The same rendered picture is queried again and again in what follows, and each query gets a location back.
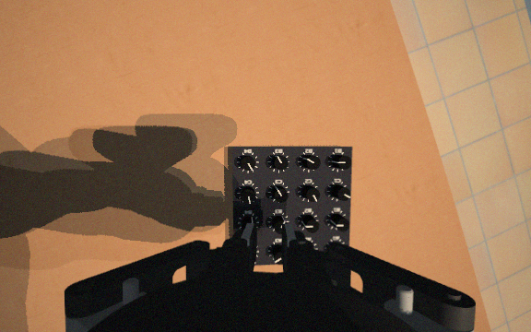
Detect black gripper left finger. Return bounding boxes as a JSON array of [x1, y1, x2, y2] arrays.
[[65, 223, 257, 332]]

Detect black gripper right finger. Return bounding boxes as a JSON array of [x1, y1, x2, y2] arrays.
[[282, 224, 476, 332]]

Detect black knob box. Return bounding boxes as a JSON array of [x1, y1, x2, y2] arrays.
[[232, 147, 352, 266]]

